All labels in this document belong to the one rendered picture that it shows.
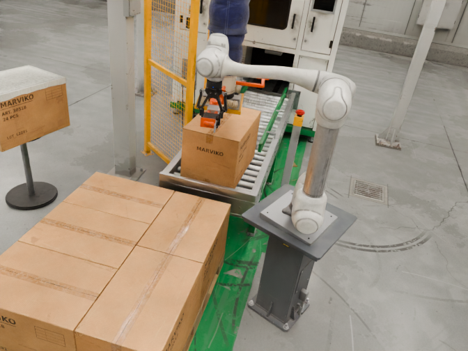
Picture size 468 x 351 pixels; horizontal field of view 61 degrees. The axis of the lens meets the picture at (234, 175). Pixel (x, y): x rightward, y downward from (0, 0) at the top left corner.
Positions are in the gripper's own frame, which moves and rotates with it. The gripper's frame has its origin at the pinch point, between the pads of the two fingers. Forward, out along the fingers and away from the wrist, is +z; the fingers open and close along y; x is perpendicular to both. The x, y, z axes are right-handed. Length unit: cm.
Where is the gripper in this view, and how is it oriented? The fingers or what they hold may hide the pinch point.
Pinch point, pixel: (211, 118)
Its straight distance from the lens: 204.5
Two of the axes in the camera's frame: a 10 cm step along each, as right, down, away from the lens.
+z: -1.2, 8.5, 5.1
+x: -0.9, 5.1, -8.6
